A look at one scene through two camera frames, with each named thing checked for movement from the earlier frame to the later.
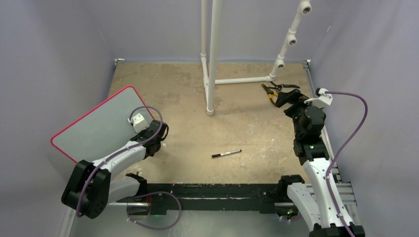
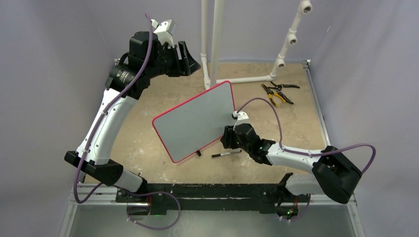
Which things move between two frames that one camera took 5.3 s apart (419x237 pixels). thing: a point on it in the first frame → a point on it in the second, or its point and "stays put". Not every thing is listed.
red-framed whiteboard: x=103 y=130 → x=197 y=122
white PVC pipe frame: x=209 y=66 stays put
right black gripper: x=295 y=97 → x=228 y=138
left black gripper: x=142 y=133 → x=187 y=66
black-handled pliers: x=278 y=88 stays put
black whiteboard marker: x=226 y=153 stays put
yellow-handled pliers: x=271 y=94 stays put
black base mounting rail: x=167 y=199 stays put
